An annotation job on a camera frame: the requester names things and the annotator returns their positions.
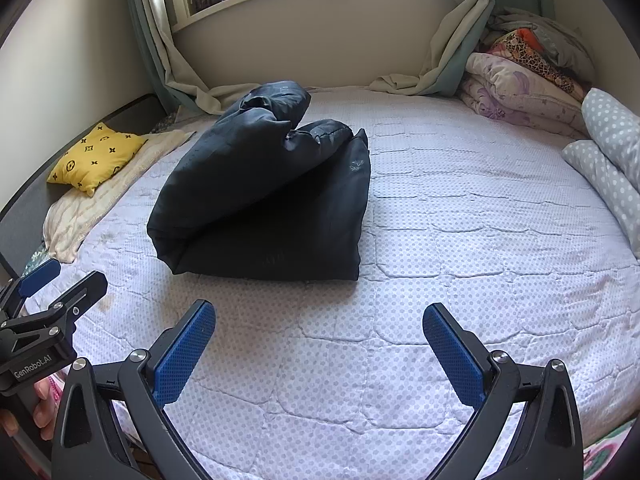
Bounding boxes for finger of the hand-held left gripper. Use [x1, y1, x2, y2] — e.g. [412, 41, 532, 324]
[10, 271, 108, 333]
[0, 258, 62, 316]

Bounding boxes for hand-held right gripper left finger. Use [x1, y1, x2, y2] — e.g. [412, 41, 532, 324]
[50, 299, 217, 480]

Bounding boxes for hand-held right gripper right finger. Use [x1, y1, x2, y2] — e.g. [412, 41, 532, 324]
[422, 302, 586, 480]

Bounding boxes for black padded jacket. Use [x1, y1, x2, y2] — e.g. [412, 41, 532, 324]
[146, 80, 372, 282]

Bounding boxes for person's left hand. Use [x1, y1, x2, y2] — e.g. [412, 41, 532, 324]
[0, 377, 60, 442]

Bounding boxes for cream knitted blanket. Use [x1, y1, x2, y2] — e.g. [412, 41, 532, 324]
[42, 130, 197, 263]

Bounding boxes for white quilted bed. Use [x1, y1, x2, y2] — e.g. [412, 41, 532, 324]
[0, 85, 640, 480]

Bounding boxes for yellow patterned pillow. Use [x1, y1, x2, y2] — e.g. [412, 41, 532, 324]
[47, 122, 148, 197]

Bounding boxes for floral bed sheet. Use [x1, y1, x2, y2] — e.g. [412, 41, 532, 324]
[0, 242, 638, 480]

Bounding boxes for grey polka dot pillow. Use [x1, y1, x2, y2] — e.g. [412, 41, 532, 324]
[581, 87, 640, 191]
[561, 139, 640, 261]

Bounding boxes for beige and teal curtain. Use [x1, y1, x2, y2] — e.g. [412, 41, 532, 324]
[122, 0, 313, 115]
[370, 0, 553, 98]

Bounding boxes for purple floral quilt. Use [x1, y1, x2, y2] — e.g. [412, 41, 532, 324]
[457, 52, 593, 138]

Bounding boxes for orange patterned blanket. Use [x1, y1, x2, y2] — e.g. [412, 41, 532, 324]
[485, 27, 591, 101]

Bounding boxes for grey folded cloth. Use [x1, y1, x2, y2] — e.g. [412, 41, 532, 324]
[487, 7, 596, 81]

